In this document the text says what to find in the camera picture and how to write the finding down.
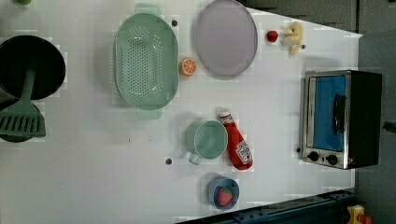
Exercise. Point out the green measuring cup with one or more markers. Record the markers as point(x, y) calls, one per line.
point(205, 140)

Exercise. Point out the orange slice toy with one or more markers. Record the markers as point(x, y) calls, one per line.
point(187, 67)

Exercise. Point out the red ketchup bottle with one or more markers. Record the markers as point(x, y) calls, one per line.
point(238, 150)

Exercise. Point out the blue small bowl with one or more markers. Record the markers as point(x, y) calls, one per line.
point(213, 187)

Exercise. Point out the lilac round plate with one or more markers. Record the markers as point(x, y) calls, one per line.
point(226, 38)

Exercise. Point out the green perforated colander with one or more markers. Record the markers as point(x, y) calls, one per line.
point(146, 68)

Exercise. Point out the red strawberry toy in bowl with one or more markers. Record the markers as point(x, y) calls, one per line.
point(225, 196)

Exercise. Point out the small red strawberry toy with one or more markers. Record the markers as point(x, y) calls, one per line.
point(272, 36)

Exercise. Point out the peeled banana toy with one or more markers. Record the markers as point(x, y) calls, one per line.
point(293, 37)

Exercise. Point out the green slotted spatula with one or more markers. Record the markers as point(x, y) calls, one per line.
point(22, 118)

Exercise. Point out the yellow red clamp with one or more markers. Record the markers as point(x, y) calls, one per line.
point(358, 216)

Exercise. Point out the green cylinder object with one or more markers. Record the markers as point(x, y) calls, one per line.
point(24, 2)

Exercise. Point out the dark blue metal frame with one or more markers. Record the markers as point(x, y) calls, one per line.
point(326, 208)

